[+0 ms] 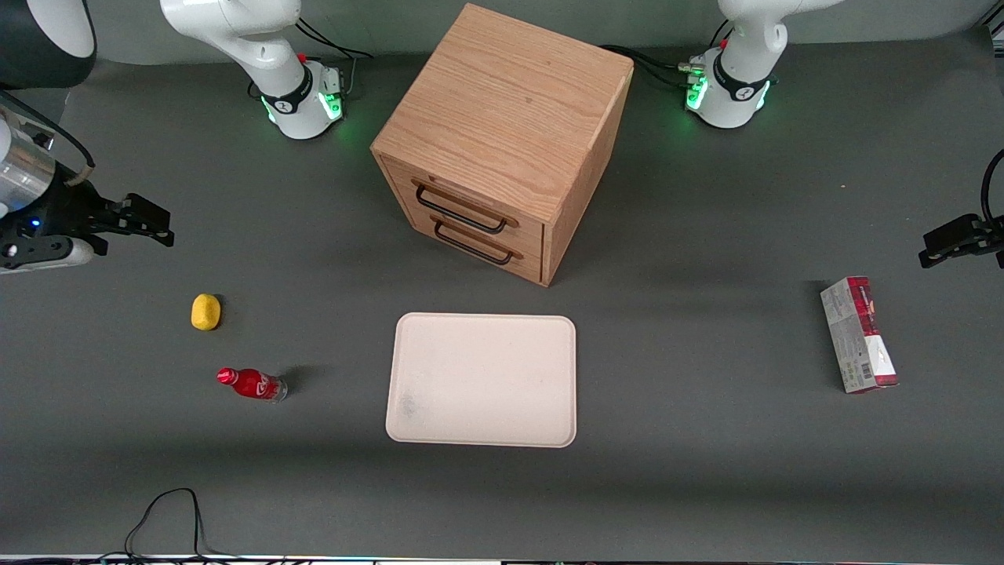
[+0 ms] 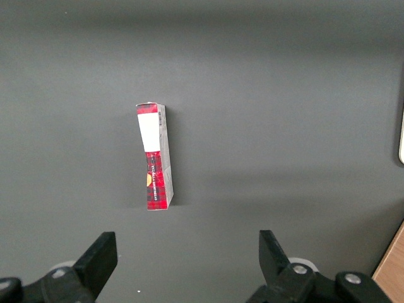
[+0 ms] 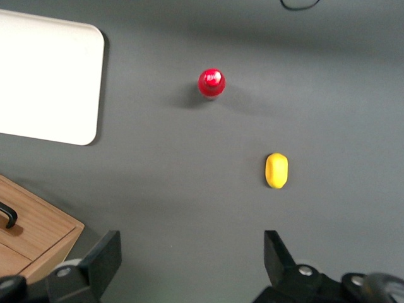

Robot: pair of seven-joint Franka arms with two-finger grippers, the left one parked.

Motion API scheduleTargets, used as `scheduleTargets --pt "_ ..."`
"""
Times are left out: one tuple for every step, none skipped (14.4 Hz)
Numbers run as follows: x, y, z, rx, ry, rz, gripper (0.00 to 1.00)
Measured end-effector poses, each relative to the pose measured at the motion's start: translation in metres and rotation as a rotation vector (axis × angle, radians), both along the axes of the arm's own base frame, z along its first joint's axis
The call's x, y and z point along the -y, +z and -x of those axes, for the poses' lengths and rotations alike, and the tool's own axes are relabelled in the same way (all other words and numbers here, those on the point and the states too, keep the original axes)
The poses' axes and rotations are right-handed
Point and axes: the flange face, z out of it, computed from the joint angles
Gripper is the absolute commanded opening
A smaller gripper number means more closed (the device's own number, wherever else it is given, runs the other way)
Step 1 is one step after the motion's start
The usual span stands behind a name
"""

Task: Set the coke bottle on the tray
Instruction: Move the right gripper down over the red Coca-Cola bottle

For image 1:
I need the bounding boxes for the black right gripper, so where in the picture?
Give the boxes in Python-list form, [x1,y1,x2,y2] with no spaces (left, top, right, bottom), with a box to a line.
[0,181,176,251]

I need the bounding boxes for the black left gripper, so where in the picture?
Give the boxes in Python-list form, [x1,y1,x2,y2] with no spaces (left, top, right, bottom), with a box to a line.
[919,213,1004,270]

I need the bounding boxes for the red coke bottle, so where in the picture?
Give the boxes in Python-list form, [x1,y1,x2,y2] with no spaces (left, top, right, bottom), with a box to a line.
[216,366,289,404]

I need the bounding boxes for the cream rectangular plastic tray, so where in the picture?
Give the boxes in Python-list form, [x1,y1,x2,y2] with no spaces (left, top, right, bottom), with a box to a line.
[385,312,578,449]

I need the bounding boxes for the yellow lemon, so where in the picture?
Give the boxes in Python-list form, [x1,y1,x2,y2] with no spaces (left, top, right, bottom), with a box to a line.
[191,293,222,332]

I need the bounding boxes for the red plaid cardboard box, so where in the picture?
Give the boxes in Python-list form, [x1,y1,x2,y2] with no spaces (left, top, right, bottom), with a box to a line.
[820,275,900,394]

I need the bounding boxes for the oak wooden drawer cabinet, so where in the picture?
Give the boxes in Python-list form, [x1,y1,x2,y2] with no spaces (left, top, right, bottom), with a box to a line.
[370,2,635,288]

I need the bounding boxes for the wooden drawer front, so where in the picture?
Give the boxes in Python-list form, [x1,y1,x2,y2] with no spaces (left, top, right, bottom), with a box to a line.
[402,206,544,285]
[381,155,547,253]

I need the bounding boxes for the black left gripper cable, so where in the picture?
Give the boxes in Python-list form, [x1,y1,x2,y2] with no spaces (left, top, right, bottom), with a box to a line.
[980,148,1004,225]

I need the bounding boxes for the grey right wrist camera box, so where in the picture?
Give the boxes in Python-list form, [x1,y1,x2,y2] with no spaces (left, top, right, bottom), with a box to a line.
[0,235,108,275]

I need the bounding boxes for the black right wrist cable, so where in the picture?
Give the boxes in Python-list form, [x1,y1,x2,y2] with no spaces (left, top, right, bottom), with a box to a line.
[0,89,96,188]

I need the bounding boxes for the black right arm base cables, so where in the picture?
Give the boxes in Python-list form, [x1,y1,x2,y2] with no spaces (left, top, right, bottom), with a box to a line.
[294,17,374,100]

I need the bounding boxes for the black arm base cables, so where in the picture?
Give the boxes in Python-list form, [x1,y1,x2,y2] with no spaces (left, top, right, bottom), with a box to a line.
[294,17,374,100]
[600,20,735,91]

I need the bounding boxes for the black looped table cable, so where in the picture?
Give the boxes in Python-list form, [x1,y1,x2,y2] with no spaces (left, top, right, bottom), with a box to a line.
[124,487,236,563]

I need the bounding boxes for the black metal drawer handle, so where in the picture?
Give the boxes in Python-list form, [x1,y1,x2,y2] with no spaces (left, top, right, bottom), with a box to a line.
[413,181,521,235]
[431,216,525,266]

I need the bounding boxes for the black left arm base cables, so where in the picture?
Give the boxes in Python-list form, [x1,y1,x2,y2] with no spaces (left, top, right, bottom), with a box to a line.
[600,20,735,91]

